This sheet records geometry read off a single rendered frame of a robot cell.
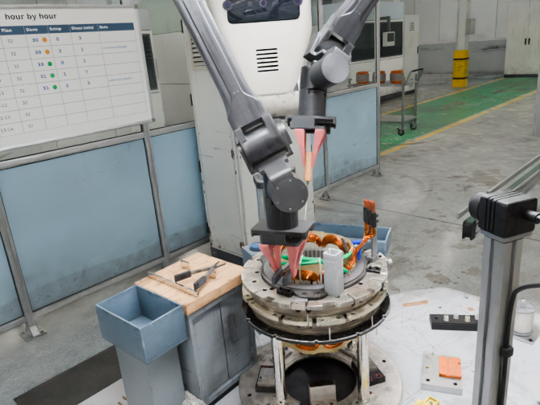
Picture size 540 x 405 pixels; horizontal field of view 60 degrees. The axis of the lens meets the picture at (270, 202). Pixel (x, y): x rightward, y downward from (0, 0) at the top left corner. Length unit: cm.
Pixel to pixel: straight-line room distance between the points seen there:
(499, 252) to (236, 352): 78
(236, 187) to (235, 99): 252
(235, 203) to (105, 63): 123
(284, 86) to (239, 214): 208
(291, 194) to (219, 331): 51
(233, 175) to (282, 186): 256
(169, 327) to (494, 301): 66
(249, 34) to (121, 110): 198
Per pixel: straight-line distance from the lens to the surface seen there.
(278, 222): 81
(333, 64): 93
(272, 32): 135
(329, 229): 138
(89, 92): 313
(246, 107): 78
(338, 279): 93
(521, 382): 131
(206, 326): 110
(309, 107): 97
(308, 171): 97
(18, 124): 297
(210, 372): 117
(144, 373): 109
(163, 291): 110
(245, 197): 330
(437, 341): 140
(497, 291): 59
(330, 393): 110
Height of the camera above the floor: 157
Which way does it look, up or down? 19 degrees down
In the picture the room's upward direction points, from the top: 5 degrees counter-clockwise
